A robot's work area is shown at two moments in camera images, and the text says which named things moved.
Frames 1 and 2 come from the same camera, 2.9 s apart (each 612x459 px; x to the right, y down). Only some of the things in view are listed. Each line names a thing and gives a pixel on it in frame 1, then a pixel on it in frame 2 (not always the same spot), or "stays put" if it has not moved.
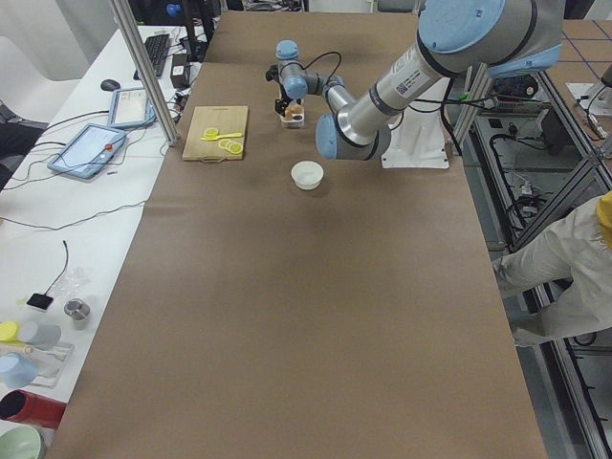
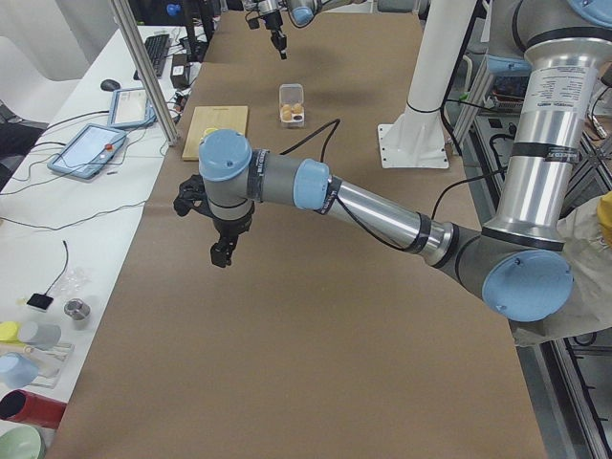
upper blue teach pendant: x=130 y=107 stays put
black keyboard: x=157 y=47 stays put
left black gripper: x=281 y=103 → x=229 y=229
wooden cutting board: x=227 y=120 stays put
